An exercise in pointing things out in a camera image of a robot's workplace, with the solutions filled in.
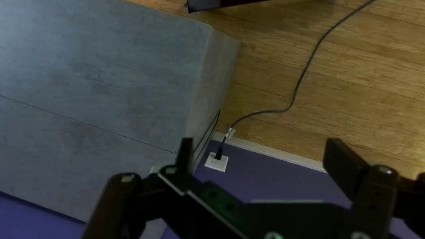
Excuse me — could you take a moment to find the gray concrete-look desk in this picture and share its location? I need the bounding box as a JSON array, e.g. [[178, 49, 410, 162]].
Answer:
[[0, 0, 242, 223]]

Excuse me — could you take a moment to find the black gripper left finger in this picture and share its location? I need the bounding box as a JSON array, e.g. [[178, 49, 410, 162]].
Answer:
[[81, 136, 250, 239]]

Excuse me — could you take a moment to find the white wall outlet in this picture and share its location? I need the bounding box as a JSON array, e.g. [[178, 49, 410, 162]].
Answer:
[[203, 151, 231, 171]]

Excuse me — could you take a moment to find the black power cable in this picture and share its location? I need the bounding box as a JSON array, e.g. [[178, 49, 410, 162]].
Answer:
[[214, 0, 377, 162]]

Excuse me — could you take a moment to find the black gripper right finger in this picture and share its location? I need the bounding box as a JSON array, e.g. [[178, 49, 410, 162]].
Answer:
[[323, 136, 425, 239]]

